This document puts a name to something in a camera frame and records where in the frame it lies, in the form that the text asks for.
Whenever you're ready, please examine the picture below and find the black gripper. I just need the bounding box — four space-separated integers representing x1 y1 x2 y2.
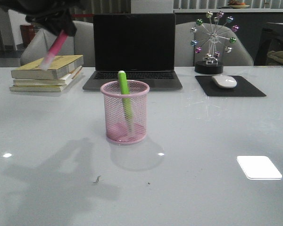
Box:
0 0 82 37

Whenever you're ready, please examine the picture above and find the pink highlighter pen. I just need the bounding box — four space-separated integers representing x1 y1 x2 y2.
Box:
39 30 68 71

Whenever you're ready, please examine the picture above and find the green highlighter pen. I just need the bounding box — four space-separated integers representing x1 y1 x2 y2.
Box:
118 71 133 132

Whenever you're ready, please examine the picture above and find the pink mesh pen holder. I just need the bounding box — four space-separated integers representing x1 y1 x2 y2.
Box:
100 80 150 144

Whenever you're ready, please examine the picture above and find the red barrier belt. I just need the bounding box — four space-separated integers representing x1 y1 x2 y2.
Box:
71 14 94 18

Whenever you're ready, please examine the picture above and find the red trash bin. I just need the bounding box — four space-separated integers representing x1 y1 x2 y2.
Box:
20 24 35 48

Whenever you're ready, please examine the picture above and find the left grey armchair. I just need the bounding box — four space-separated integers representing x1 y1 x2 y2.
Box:
20 21 95 67

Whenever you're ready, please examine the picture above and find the grey armchair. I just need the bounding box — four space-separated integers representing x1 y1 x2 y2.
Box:
20 21 95 67
175 22 253 66

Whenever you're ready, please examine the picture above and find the top yellow book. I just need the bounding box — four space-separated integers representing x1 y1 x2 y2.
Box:
11 55 84 80

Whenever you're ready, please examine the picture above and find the middle white book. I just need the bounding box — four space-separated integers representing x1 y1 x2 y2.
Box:
13 66 82 86

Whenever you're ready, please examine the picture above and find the bottom yellow-spined book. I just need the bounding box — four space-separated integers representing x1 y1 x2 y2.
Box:
9 71 81 92

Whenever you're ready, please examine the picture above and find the grey open laptop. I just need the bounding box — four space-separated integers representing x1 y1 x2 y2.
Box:
83 13 183 91

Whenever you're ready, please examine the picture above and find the right grey armchair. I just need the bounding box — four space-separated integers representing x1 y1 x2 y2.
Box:
175 22 253 66

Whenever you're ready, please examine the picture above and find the ferris wheel desk ornament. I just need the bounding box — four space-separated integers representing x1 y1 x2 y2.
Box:
190 11 239 74

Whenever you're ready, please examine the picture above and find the fruit bowl on counter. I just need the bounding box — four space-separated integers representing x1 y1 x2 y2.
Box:
228 0 249 9

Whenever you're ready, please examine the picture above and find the white computer mouse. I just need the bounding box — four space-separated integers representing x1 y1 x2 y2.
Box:
212 75 237 89

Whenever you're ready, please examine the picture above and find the black mouse pad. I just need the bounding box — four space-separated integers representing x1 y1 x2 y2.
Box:
194 75 267 97

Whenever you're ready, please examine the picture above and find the olive cushion seat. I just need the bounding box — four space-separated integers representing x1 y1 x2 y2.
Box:
267 51 283 65

